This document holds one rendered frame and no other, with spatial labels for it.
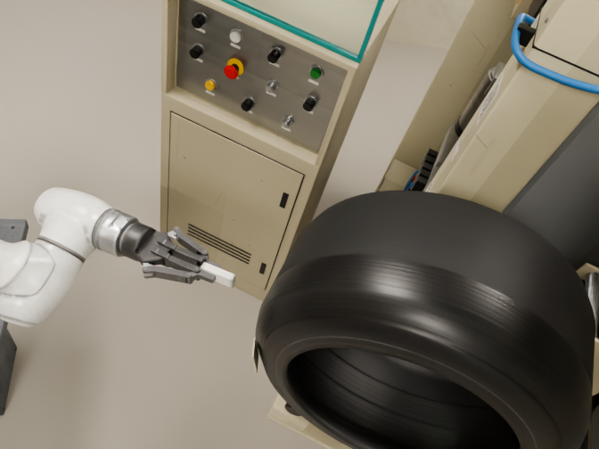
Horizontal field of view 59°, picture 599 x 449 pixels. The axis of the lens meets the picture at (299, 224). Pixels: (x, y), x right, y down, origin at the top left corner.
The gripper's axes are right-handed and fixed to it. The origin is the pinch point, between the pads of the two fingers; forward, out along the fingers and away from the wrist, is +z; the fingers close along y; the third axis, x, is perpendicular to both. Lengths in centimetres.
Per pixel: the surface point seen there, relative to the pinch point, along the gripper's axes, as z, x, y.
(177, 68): -50, 8, 66
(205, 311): -34, 109, 45
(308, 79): -8, -3, 65
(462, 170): 37, -22, 28
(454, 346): 42, -25, -11
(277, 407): 18.7, 28.9, -8.7
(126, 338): -55, 106, 19
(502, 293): 46, -28, -2
